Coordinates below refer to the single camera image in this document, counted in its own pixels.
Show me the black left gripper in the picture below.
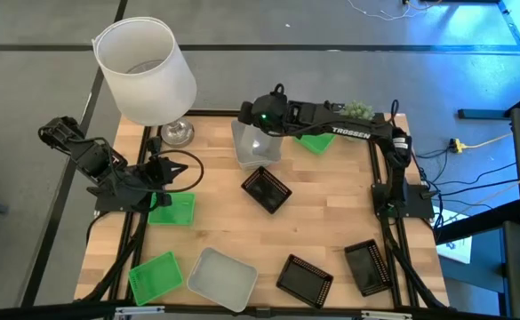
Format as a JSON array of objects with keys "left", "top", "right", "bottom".
[{"left": 141, "top": 155, "right": 189, "bottom": 185}]

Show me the green plastic basket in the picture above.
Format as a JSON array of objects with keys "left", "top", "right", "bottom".
[
  {"left": 147, "top": 191, "right": 196, "bottom": 227},
  {"left": 127, "top": 251, "right": 185, "bottom": 308},
  {"left": 292, "top": 132, "right": 337, "bottom": 156}
]

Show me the black plastic basket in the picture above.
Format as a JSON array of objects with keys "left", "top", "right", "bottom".
[
  {"left": 240, "top": 165, "right": 293, "bottom": 215},
  {"left": 276, "top": 253, "right": 335, "bottom": 310},
  {"left": 343, "top": 238, "right": 393, "bottom": 298}
]

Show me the white shade silver table lamp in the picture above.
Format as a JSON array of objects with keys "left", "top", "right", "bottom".
[{"left": 91, "top": 16, "right": 198, "bottom": 149}]

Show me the green plant in white pot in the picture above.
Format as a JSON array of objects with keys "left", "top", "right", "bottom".
[{"left": 339, "top": 100, "right": 375, "bottom": 122}]

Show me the black floor bar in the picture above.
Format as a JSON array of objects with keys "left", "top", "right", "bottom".
[{"left": 457, "top": 86, "right": 520, "bottom": 121}]

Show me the white printed paper sheet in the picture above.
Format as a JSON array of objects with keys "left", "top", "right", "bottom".
[{"left": 436, "top": 208, "right": 474, "bottom": 265}]

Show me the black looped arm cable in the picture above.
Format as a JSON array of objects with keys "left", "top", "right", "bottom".
[{"left": 152, "top": 148, "right": 205, "bottom": 195}]

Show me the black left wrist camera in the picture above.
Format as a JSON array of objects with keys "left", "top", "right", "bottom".
[{"left": 147, "top": 136, "right": 164, "bottom": 156}]

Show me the black corrugated cable hose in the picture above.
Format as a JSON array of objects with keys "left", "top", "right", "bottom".
[
  {"left": 383, "top": 220, "right": 448, "bottom": 310},
  {"left": 80, "top": 212, "right": 150, "bottom": 303}
]

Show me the silver metal bracket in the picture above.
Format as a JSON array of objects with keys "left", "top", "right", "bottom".
[
  {"left": 115, "top": 305, "right": 166, "bottom": 318},
  {"left": 360, "top": 309, "right": 414, "bottom": 320}
]

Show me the white floor cable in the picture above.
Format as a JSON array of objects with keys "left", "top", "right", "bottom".
[{"left": 346, "top": 0, "right": 443, "bottom": 22}]

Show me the black floor cable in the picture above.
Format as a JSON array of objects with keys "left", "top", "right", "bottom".
[
  {"left": 439, "top": 175, "right": 520, "bottom": 197},
  {"left": 436, "top": 162, "right": 518, "bottom": 188}
]

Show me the yellow floor cable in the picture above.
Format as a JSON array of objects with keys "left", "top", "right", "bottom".
[{"left": 462, "top": 132, "right": 515, "bottom": 150}]

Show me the black frame beam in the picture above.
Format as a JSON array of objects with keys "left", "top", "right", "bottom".
[{"left": 435, "top": 199, "right": 520, "bottom": 244}]

